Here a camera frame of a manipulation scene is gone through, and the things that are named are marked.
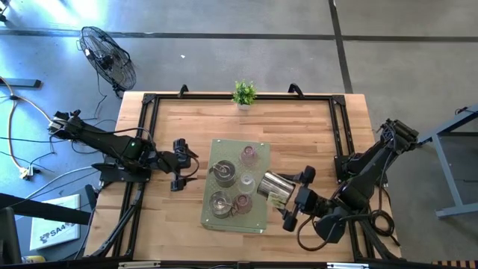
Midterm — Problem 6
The coiled black cable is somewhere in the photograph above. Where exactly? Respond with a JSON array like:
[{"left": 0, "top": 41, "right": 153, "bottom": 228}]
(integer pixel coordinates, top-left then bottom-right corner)
[{"left": 367, "top": 201, "right": 400, "bottom": 247}]

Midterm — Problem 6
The black floor bar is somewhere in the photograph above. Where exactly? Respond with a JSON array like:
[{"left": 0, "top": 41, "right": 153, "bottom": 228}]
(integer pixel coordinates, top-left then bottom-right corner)
[{"left": 0, "top": 78, "right": 42, "bottom": 89}]

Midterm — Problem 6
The black fan cord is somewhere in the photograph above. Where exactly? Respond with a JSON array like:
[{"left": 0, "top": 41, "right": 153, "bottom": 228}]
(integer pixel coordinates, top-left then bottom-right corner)
[{"left": 93, "top": 72, "right": 109, "bottom": 119}]

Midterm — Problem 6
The green plant in white pot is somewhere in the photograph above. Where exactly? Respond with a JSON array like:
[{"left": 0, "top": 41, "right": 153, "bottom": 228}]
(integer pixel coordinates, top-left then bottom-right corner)
[{"left": 231, "top": 78, "right": 258, "bottom": 112}]

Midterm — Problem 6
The left arm's gripper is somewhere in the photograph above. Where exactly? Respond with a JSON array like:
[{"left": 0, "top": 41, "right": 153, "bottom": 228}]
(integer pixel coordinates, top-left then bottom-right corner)
[{"left": 160, "top": 137, "right": 199, "bottom": 192}]

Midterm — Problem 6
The black aluminium table frame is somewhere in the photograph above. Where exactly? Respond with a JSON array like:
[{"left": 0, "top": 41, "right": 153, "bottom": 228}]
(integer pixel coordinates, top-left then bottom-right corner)
[{"left": 87, "top": 92, "right": 403, "bottom": 262}]

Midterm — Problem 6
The grey metal desk frame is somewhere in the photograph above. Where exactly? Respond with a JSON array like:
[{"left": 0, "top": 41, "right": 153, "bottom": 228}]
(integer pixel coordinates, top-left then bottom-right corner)
[{"left": 412, "top": 104, "right": 478, "bottom": 220}]

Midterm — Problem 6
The orange extension cord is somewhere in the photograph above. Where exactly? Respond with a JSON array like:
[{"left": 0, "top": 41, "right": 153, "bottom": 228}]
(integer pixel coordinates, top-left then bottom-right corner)
[{"left": 0, "top": 75, "right": 57, "bottom": 180}]

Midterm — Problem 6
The black chair back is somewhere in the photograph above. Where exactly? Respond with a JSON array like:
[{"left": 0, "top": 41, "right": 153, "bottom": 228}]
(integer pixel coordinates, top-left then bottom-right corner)
[{"left": 0, "top": 207, "right": 22, "bottom": 266}]

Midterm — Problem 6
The green perforated metal shelf riser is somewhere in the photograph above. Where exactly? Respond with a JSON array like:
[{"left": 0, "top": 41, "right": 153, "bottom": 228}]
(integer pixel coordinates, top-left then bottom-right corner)
[{"left": 200, "top": 138, "right": 272, "bottom": 234}]

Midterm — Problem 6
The grey floor cable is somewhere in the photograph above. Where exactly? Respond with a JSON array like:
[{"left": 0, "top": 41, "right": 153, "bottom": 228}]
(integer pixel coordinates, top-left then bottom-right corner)
[{"left": 24, "top": 166, "right": 94, "bottom": 201}]

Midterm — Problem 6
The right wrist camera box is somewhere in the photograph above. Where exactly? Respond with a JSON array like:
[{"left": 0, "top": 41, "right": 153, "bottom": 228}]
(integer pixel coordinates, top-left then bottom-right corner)
[{"left": 315, "top": 215, "right": 347, "bottom": 244}]

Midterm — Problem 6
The white printed box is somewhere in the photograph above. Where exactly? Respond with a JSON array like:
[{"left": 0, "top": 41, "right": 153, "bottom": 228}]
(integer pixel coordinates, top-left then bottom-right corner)
[{"left": 28, "top": 194, "right": 81, "bottom": 251}]

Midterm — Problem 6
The silver metal bracket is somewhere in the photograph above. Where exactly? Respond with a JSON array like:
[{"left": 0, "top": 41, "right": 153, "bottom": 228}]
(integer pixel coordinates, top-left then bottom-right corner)
[
  {"left": 326, "top": 262, "right": 370, "bottom": 269},
  {"left": 118, "top": 261, "right": 161, "bottom": 268}
]

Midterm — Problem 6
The black floor fan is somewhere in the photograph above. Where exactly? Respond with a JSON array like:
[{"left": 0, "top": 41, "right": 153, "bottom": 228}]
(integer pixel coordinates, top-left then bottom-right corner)
[{"left": 78, "top": 25, "right": 137, "bottom": 99}]

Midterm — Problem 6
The brown striped object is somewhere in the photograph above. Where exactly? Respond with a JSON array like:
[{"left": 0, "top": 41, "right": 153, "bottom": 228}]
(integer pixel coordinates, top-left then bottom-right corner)
[{"left": 432, "top": 260, "right": 478, "bottom": 269}]

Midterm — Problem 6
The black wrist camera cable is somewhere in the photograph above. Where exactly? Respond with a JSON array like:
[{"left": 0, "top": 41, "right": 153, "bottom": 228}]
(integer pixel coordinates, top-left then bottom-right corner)
[{"left": 297, "top": 214, "right": 339, "bottom": 252}]

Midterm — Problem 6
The right arm's gripper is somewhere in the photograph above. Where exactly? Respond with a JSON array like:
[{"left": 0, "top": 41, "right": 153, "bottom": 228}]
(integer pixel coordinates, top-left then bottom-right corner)
[{"left": 278, "top": 166, "right": 322, "bottom": 232}]

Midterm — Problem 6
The black slanted beam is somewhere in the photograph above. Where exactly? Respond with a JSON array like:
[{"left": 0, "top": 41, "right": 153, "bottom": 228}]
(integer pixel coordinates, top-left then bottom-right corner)
[{"left": 0, "top": 192, "right": 93, "bottom": 226}]

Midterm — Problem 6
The clear glass candle holder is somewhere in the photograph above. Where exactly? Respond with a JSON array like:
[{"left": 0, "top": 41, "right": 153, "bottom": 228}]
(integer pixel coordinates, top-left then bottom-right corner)
[{"left": 237, "top": 172, "right": 257, "bottom": 195}]

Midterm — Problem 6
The black floor cable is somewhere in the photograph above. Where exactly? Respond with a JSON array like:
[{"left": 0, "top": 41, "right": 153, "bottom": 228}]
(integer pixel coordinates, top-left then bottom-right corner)
[{"left": 0, "top": 136, "right": 53, "bottom": 145}]

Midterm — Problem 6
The silver scented candle tin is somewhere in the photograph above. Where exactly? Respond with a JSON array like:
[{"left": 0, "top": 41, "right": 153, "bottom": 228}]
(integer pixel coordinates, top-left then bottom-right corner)
[
  {"left": 211, "top": 159, "right": 238, "bottom": 188},
  {"left": 208, "top": 190, "right": 235, "bottom": 220},
  {"left": 256, "top": 170, "right": 297, "bottom": 210}
]

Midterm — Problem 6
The pink ribbed glass candle holder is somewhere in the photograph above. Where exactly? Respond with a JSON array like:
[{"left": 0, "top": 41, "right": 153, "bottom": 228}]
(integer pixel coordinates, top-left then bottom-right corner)
[
  {"left": 233, "top": 193, "right": 254, "bottom": 215},
  {"left": 238, "top": 145, "right": 259, "bottom": 167}
]

